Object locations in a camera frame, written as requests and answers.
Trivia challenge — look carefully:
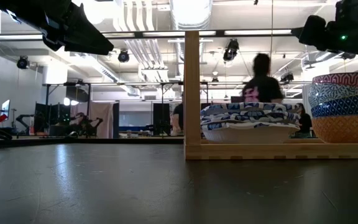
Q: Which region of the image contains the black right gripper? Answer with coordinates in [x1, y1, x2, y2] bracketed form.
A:
[291, 15, 358, 52]

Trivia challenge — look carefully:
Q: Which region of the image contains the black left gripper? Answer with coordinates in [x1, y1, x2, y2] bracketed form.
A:
[0, 0, 115, 56]

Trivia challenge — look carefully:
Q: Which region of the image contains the blue diamond patterned bowl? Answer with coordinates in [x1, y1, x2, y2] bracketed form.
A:
[310, 93, 358, 118]

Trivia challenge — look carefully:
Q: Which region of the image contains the orange patterned bowl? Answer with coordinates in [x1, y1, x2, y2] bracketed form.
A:
[311, 114, 358, 144]

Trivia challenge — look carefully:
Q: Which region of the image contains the wooden shelf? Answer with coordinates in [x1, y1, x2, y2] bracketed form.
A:
[184, 30, 358, 161]

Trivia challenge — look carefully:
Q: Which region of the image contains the black box light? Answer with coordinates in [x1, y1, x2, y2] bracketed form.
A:
[66, 86, 90, 103]

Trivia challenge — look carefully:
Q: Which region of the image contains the white ceiling pipe bundle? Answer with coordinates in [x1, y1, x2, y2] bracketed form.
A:
[113, 0, 169, 71]

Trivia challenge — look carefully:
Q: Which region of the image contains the person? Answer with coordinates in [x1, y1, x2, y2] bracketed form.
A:
[242, 52, 285, 104]
[291, 102, 313, 138]
[171, 93, 185, 135]

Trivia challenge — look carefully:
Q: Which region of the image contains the pink curtain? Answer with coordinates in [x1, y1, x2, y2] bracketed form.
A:
[73, 101, 114, 139]

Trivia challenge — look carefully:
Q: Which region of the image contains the narrow black panel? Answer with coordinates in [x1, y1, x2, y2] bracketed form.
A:
[112, 102, 120, 139]

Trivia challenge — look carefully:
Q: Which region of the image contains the white computer monitor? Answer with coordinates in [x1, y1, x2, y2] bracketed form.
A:
[1, 99, 11, 121]

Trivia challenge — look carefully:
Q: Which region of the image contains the blue board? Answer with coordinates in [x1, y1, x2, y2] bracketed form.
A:
[119, 126, 151, 133]

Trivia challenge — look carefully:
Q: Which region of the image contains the black standing panel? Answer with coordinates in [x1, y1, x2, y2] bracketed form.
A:
[152, 103, 171, 137]

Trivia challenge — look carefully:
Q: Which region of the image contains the slanted silver duct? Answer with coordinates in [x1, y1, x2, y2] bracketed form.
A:
[314, 49, 347, 63]

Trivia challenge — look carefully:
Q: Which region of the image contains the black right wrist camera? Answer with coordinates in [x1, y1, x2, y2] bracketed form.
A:
[335, 0, 358, 23]

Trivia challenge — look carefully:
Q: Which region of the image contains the white rectangular air duct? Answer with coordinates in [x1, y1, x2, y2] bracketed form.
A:
[73, 52, 141, 97]

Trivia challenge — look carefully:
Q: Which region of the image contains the overhead rail with lights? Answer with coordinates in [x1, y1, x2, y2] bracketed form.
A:
[0, 28, 293, 42]

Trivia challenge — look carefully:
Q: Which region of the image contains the round silver air duct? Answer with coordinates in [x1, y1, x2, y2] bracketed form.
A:
[169, 0, 213, 31]

